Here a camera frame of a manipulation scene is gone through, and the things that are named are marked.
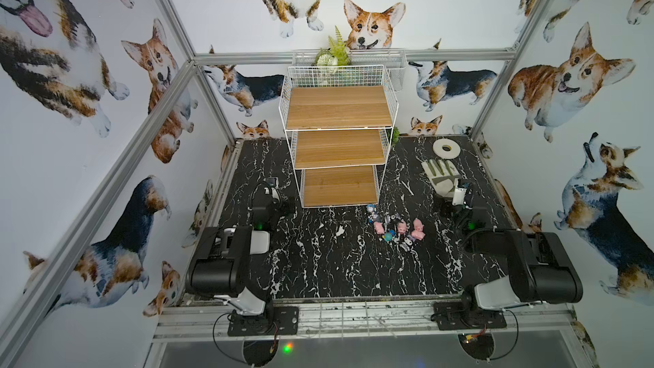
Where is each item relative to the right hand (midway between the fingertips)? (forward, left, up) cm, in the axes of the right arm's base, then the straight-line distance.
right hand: (446, 191), depth 93 cm
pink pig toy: (-11, +11, -6) cm, 17 cm away
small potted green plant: (+23, +16, +6) cm, 29 cm away
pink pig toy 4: (-14, +12, -6) cm, 19 cm away
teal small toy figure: (-14, +22, -7) cm, 27 cm away
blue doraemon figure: (-4, +27, -5) cm, 28 cm away
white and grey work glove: (+13, -4, -8) cm, 15 cm away
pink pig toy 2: (-12, +25, -6) cm, 28 cm away
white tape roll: (+28, -9, -8) cm, 31 cm away
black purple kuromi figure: (-18, +16, -5) cm, 25 cm away
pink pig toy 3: (-12, +17, -5) cm, 21 cm away
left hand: (+2, +60, +1) cm, 60 cm away
